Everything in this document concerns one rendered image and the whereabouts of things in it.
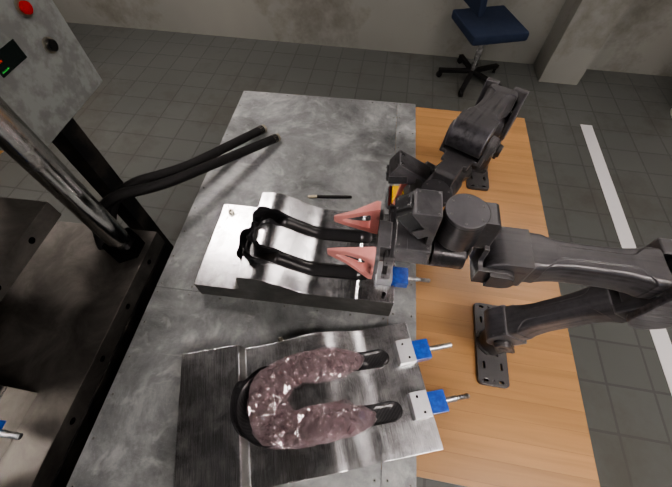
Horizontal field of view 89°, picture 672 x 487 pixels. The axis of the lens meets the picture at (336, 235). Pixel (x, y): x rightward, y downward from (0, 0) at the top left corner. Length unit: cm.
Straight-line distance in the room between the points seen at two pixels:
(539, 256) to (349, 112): 101
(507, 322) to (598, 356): 131
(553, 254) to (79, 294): 111
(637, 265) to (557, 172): 209
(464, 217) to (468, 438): 56
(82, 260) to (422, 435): 101
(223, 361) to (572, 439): 76
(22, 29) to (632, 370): 245
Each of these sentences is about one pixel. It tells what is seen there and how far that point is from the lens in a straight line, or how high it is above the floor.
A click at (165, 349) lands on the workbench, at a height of 80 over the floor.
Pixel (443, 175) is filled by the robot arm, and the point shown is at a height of 122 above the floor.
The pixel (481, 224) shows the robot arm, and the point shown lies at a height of 130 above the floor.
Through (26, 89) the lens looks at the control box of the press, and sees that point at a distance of 108.
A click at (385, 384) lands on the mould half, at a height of 86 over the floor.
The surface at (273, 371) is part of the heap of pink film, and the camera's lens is 78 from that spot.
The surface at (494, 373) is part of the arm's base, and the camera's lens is 93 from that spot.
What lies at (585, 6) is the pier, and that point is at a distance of 325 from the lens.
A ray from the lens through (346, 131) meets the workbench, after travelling 132.
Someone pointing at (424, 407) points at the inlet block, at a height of 88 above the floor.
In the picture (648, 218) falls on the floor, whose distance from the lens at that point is 276.
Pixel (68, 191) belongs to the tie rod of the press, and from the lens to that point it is 96.
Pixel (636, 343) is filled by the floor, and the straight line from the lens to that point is 223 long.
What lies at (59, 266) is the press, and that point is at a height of 79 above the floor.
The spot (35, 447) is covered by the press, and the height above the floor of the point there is 78.
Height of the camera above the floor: 165
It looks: 57 degrees down
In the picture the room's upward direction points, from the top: straight up
